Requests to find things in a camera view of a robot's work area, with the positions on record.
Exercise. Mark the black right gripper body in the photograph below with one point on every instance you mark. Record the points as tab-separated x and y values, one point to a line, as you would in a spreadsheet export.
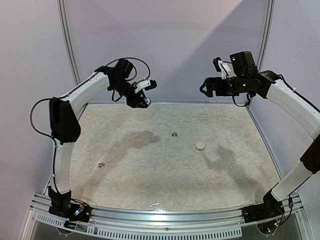
213	87

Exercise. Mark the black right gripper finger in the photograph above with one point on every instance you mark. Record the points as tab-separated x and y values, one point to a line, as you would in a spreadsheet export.
207	83
208	94

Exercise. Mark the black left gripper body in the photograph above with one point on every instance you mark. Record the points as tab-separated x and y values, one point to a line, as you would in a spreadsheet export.
132	102

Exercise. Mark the blue-grey earbud charging case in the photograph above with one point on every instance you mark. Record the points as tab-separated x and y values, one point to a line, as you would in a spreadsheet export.
147	101

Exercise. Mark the pink white earbud charging case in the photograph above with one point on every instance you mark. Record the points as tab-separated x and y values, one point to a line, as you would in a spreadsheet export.
200	146

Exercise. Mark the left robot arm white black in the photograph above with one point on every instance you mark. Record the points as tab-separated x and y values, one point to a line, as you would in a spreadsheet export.
64	115

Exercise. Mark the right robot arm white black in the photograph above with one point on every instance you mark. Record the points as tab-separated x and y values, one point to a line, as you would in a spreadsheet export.
240	76

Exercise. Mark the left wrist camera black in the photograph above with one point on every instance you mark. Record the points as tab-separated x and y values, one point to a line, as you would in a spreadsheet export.
145	84

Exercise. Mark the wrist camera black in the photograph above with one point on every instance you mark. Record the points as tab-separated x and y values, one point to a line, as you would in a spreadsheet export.
222	67
145	84

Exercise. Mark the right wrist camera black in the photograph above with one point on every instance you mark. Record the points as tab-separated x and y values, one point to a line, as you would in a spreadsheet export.
222	67

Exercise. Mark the aluminium corner post right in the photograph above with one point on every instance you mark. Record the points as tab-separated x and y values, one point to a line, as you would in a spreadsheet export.
267	24

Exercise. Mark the aluminium front rail base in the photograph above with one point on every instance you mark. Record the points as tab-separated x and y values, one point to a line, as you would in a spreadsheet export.
123	224

